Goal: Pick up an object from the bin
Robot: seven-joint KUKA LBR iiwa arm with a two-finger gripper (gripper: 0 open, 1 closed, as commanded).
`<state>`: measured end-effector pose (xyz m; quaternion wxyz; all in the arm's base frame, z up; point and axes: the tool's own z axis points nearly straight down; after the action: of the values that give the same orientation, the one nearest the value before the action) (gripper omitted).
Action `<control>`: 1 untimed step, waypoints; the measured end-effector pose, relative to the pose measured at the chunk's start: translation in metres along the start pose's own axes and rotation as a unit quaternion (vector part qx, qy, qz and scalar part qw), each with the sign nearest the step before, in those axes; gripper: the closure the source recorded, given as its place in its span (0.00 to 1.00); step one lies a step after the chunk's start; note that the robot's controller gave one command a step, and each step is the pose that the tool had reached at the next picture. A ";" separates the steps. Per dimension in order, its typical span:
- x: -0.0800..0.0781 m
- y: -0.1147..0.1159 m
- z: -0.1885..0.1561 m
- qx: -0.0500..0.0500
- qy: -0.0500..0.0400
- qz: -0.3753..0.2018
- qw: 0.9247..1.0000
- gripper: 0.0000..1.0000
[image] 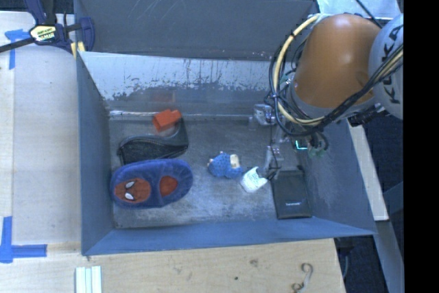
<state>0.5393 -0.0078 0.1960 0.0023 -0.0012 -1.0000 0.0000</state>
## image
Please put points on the black zipper pouch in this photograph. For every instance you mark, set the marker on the black zipper pouch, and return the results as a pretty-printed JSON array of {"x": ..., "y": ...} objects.
[{"x": 154, "y": 148}]

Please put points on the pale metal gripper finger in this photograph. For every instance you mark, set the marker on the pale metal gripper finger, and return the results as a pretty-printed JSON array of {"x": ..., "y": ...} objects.
[{"x": 270, "y": 158}]

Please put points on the black flat wallet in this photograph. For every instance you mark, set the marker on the black flat wallet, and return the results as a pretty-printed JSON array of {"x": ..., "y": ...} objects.
[{"x": 291, "y": 195}]

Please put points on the red-brown small block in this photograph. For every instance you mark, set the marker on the red-brown small block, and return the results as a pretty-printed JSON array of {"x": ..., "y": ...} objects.
[{"x": 165, "y": 119}]

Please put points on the grey metal bin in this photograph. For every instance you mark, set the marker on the grey metal bin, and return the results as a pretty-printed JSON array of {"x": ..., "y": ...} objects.
[{"x": 212, "y": 113}]

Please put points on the small white bottle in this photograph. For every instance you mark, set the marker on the small white bottle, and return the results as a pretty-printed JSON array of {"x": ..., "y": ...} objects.
[{"x": 253, "y": 179}]

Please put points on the blue slipper with red face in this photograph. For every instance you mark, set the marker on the blue slipper with red face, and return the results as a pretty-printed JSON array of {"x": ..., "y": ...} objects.
[{"x": 151, "y": 187}]

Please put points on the pale wood flat board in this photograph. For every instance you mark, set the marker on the pale wood flat board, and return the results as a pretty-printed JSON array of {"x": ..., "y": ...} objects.
[{"x": 46, "y": 147}]

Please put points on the black cylinder on white bracket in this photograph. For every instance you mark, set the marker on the black cylinder on white bracket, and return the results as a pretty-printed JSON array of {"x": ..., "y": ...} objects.
[{"x": 361, "y": 116}]

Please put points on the blue soft toy figure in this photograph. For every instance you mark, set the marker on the blue soft toy figure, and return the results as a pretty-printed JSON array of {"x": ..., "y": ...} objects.
[{"x": 223, "y": 165}]

